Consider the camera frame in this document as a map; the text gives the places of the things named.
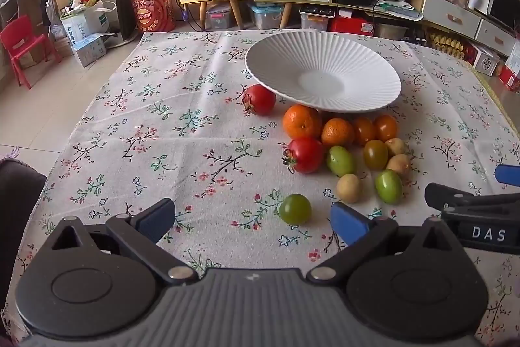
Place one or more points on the light blue cardboard box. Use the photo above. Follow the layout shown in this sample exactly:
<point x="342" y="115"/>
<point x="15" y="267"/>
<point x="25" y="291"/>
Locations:
<point x="89" y="50"/>

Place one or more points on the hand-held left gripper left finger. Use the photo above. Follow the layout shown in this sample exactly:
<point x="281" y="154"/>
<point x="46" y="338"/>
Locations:
<point x="156" y="217"/>

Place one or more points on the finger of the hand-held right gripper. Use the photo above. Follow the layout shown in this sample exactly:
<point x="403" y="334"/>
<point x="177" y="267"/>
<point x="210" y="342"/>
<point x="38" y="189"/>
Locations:
<point x="459" y="197"/>
<point x="510" y="175"/>

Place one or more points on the red tomato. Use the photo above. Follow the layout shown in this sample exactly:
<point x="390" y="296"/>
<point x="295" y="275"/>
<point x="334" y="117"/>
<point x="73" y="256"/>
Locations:
<point x="260" y="99"/>
<point x="305" y="155"/>

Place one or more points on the clear blue-lid storage box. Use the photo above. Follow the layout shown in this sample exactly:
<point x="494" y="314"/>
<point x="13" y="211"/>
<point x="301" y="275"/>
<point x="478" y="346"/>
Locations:
<point x="266" y="17"/>

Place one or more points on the olive brown cherry tomato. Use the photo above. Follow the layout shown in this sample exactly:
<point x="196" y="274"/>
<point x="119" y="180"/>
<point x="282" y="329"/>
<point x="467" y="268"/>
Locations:
<point x="375" y="154"/>

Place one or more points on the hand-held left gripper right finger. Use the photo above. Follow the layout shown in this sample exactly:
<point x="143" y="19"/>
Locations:
<point x="349" y="223"/>

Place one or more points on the floral tablecloth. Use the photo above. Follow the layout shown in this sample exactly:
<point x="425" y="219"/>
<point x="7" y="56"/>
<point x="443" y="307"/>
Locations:
<point x="183" y="152"/>

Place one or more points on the black heater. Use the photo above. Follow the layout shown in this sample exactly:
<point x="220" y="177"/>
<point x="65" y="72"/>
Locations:
<point x="124" y="13"/>

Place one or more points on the low cabinet white drawer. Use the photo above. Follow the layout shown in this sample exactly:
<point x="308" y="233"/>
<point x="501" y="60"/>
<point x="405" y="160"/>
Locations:
<point x="451" y="15"/>

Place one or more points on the yellow egg tray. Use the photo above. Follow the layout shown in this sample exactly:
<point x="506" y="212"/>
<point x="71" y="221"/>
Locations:
<point x="447" y="44"/>

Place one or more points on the pile of papers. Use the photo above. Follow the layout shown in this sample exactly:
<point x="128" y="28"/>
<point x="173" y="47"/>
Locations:
<point x="396" y="5"/>

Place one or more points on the purple fringed cloth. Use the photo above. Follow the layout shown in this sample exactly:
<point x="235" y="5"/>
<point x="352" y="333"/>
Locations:
<point x="8" y="152"/>

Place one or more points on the orange cherry tomato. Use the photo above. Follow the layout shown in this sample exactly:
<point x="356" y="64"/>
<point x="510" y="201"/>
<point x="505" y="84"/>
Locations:
<point x="363" y="129"/>
<point x="386" y="127"/>

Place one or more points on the red flat box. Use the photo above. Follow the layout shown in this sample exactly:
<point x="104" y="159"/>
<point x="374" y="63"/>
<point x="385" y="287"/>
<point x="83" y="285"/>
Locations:
<point x="351" y="26"/>

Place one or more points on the small orange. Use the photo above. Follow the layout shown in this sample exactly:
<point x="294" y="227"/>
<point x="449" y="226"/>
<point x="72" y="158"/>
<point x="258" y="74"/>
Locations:
<point x="338" y="132"/>

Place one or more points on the white cardboard box with toys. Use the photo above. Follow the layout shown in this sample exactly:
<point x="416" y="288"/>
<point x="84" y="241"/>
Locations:
<point x="85" y="26"/>

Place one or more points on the clear black-lid storage box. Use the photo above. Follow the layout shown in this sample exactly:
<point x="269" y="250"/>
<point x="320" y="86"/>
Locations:
<point x="313" y="19"/>

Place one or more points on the beige longan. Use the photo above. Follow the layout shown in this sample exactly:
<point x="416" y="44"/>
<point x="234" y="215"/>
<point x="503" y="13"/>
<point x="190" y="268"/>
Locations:
<point x="349" y="187"/>
<point x="399" y="164"/>
<point x="395" y="146"/>

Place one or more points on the red round drum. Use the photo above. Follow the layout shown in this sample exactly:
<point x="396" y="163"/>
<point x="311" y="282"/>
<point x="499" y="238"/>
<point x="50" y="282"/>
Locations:
<point x="150" y="11"/>

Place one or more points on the red plastic child chair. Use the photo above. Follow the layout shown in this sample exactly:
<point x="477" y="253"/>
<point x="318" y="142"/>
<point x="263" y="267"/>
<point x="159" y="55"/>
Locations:
<point x="20" y="42"/>

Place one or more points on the large orange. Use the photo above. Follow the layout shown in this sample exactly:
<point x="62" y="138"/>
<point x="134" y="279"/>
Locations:
<point x="302" y="122"/>

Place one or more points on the white ribbed plate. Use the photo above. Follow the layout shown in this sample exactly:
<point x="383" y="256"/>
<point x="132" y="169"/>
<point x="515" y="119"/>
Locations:
<point x="325" y="78"/>

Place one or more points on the dark brown seat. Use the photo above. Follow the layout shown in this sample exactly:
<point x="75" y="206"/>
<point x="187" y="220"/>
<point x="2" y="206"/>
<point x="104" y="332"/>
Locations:
<point x="18" y="208"/>

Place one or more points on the green cherry tomato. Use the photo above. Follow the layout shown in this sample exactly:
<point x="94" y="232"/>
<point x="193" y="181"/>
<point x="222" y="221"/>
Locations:
<point x="388" y="186"/>
<point x="340" y="161"/>
<point x="295" y="208"/>

